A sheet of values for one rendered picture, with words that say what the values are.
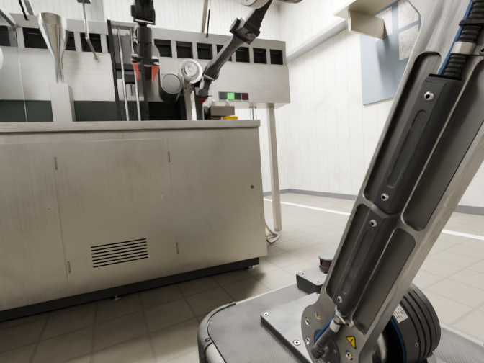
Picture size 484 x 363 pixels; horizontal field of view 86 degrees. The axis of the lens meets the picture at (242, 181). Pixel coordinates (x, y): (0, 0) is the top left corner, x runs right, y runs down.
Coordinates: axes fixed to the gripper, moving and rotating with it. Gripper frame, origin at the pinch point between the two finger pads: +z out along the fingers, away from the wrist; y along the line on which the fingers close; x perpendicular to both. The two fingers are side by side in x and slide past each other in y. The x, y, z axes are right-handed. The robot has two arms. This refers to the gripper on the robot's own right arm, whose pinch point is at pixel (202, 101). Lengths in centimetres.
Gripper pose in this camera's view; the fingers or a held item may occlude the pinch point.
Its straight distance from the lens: 175.6
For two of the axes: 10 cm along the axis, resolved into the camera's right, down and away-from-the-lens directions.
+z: -2.6, 4.6, 8.5
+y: 9.4, -1.0, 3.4
